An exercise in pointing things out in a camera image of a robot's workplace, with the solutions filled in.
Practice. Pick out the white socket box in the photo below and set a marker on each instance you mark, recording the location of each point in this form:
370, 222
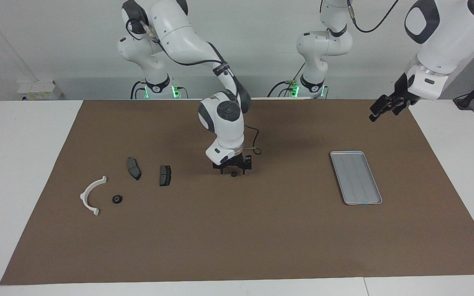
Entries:
35, 88

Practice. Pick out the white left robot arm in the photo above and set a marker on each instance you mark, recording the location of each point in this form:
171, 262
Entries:
447, 37

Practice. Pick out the silver metal tray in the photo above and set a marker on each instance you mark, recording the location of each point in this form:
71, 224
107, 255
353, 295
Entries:
358, 181

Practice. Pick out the curved dark brake pad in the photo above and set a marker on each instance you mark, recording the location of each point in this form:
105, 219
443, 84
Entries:
133, 167

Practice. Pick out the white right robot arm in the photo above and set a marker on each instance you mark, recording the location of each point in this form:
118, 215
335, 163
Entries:
179, 33

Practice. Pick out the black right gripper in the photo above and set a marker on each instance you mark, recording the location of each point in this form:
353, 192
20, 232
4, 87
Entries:
239, 161

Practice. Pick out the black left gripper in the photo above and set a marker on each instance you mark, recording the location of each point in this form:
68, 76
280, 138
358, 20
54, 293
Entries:
399, 98

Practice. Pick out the brown table mat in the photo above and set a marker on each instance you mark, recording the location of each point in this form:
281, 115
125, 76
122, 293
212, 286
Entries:
237, 230

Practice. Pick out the white semicircular bracket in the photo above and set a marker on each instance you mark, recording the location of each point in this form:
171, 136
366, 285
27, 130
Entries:
83, 198

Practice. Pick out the rectangular dark brake pad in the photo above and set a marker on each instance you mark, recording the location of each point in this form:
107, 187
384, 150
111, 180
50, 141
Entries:
165, 176

